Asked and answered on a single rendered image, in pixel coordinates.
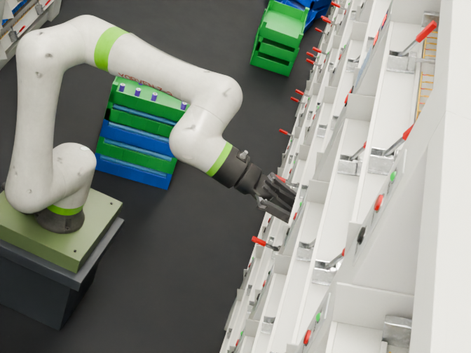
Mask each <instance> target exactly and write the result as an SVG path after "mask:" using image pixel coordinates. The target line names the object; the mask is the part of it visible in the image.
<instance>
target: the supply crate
mask: <svg viewBox="0 0 471 353"><path fill-rule="evenodd" d="M121 83H124V84H125V89H124V91H123V92H120V91H118V90H119V87H120V84H121ZM136 88H140V89H141V92H140V95H139V97H137V96H134V95H135V91H136ZM153 92H156V93H157V94H158V95H157V98H156V101H155V102H153V101H151V96H152V94H153ZM108 102H111V103H114V104H118V105H121V106H125V107H128V108H131V109H135V110H138V111H142V112H145V113H149V114H152V115H155V116H159V117H161V118H166V119H168V120H173V121H176V122H179V120H180V119H181V117H182V116H183V115H184V114H185V112H186V111H187V109H188V108H189V107H190V105H189V104H187V105H186V109H185V111H184V110H181V109H180V108H181V103H182V101H180V100H178V99H176V98H174V97H172V96H170V95H168V94H165V93H164V92H161V91H159V90H156V89H154V88H151V87H149V86H147V85H139V84H138V82H135V81H131V80H128V79H126V78H121V77H118V76H116V78H115V80H114V82H113V84H112V87H111V92H110V96H109V101H108Z"/></svg>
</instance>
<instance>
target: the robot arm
mask: <svg viewBox="0 0 471 353"><path fill-rule="evenodd" d="M15 55H16V64H17V74H18V109H17V121H16V129H15V141H14V146H13V154H12V158H11V165H10V168H9V172H8V176H7V180H6V183H5V182H4V183H3V184H2V186H1V189H2V190H4V191H5V195H6V199H7V201H8V203H9V204H10V205H11V206H12V207H13V208H14V209H16V210H17V211H19V212H21V213H23V214H25V215H30V214H34V218H35V219H36V221H37V223H38V224H39V225H40V226H41V227H43V228H45V229H46V230H49V231H51V232H54V233H60V234H67V233H73V232H76V231H77V230H79V229H80V228H81V227H82V225H83V222H84V220H85V214H84V212H83V206H84V204H85V203H86V200H87V197H88V193H89V190H90V186H91V183H92V180H93V175H94V173H95V168H96V164H97V161H96V157H95V155H94V153H93V152H92V151H91V150H90V149H89V148H87V147H85V146H83V145H81V144H76V143H64V144H60V145H59V146H56V147H55V148H53V136H54V127H55V116H56V110H57V102H58V97H59V93H60V87H61V83H62V77H63V75H64V72H65V71H66V70H68V69H69V68H71V67H73V66H76V65H78V64H84V63H86V64H89V65H91V66H93V67H96V68H98V69H101V70H104V71H107V72H109V73H110V74H111V75H114V76H118V77H121V78H126V79H128V80H131V81H135V82H138V83H141V84H143V85H147V86H149V87H151V88H154V89H156V90H159V91H161V92H164V93H165V94H168V95H170V96H172V97H174V98H176V99H178V100H180V101H182V102H184V103H185V102H186V103H187V104H189V105H190V107H189V108H188V109H187V111H186V112H185V114H184V115H183V116H182V117H181V119H180V120H179V122H178V123H177V124H176V125H175V126H174V127H173V129H172V131H171V133H170V137H169V145H170V150H171V151H172V154H173V155H174V157H176V159H178V160H179V161H181V162H183V163H186V164H188V165H191V166H193V167H195V168H197V169H199V170H201V171H202V172H204V173H206V174H207V175H209V176H210V177H212V178H213V179H215V180H216V181H218V182H219V183H221V184H222V185H224V186H225V187H227V188H232V187H233V186H234V188H235V189H236V190H238V191H240V192H241V193H242V194H244V195H247V194H250V195H251V196H252V197H253V198H254V199H255V200H257V202H258V205H257V206H256V208H257V209H259V210H262V211H265V212H267V213H269V214H271V215H273V216H274V217H276V218H278V219H280V220H281V221H284V222H285V223H289V218H290V216H291V213H292V209H293V206H294V201H295V199H296V198H295V197H296V194H297V192H295V191H294V190H292V189H291V188H290V187H289V186H288V185H287V184H285V183H284V182H283V181H281V180H280V179H279V178H278V177H277V176H276V175H275V174H274V173H273V172H271V173H270V174H269V175H268V176H266V175H265V174H262V169H261V168H259V167H257V166H256V165H255V164H253V163H252V162H250V157H249V156H248V155H247V154H248V152H247V151H244V152H242V151H241V150H239V149H237V148H236V147H234V146H233V145H231V144H230V143H228V142H227V141H225V140H224V139H223V138H222V133H223V131H224V130H225V128H226V126H227V125H228V124H229V122H230V121H231V119H232V118H233V117H234V115H235V114H236V113H237V112H238V110H239V109H240V107H241V104H242V102H243V93H242V90H241V88H240V86H239V84H238V83H237V82H236V81H235V80H234V79H233V78H231V77H229V76H225V75H222V74H218V73H215V72H212V71H208V70H206V69H202V68H200V67H197V66H194V65H192V64H189V63H187V62H185V61H182V60H180V59H177V58H176V57H173V56H171V55H169V54H167V53H164V52H163V51H162V50H159V49H157V48H155V47H153V46H152V45H150V44H148V43H147V42H145V41H143V40H142V39H140V38H139V37H137V36H135V35H134V34H132V33H130V32H129V33H128V32H126V31H124V30H122V29H120V28H118V27H116V26H114V25H112V24H110V23H108V22H106V21H104V20H101V19H99V18H97V17H95V16H92V15H81V16H78V17H76V18H74V19H72V20H69V21H67V22H65V23H62V24H60V25H56V26H53V27H48V28H44V29H37V30H34V31H31V32H29V33H27V34H25V35H24V36H23V37H22V38H21V39H20V41H19V43H18V45H17V48H16V53H15ZM249 162H250V163H249ZM271 198H272V199H271Z"/></svg>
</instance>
